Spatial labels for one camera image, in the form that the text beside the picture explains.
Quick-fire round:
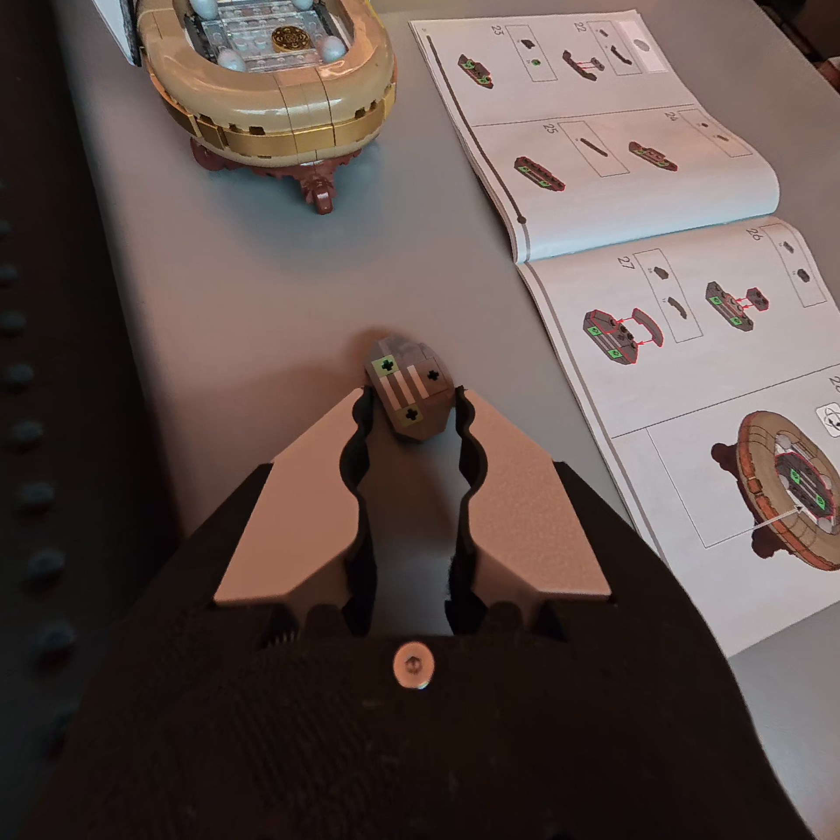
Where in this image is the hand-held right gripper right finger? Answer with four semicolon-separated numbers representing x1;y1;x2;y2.
447;386;614;636

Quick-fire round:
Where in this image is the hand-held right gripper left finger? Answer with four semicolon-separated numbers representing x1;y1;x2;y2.
211;386;380;637

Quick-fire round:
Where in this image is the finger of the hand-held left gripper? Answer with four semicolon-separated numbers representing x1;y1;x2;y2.
92;0;143;68

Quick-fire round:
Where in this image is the small grey brick assembly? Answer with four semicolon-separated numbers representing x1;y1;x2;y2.
363;335;455;446

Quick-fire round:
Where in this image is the tan brick-built pot model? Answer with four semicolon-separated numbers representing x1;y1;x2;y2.
134;0;399;216

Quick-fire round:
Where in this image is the white building instruction booklet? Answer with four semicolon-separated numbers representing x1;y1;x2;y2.
408;8;840;657

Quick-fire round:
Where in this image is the grey desk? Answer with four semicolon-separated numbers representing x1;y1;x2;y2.
49;0;840;840

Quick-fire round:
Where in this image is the black dotted mat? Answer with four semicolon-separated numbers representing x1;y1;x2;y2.
0;0;185;840

